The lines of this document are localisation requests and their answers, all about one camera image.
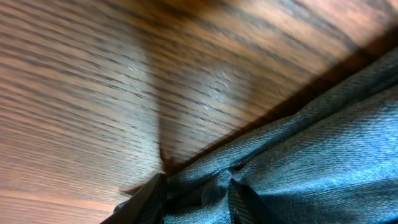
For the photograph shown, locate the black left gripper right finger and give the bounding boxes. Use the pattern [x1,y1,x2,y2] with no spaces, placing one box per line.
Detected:
[229,179,280,224]

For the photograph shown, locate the blue denim jeans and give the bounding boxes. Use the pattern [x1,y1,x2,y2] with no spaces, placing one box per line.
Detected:
[165,50,397,223]

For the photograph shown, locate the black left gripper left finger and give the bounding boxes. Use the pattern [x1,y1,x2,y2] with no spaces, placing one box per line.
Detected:
[101,173,167,224]

